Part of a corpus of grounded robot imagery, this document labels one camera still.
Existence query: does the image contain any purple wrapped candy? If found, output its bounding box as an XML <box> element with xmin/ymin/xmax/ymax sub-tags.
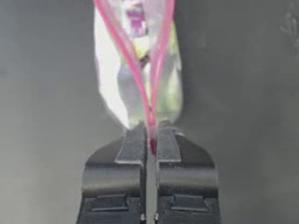
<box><xmin>126</xmin><ymin>2</ymin><xmax>148</xmax><ymax>38</ymax></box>

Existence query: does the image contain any clear bag with pink zip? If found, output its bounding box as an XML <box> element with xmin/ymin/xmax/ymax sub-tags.
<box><xmin>92</xmin><ymin>0</ymin><xmax>184</xmax><ymax>156</ymax></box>

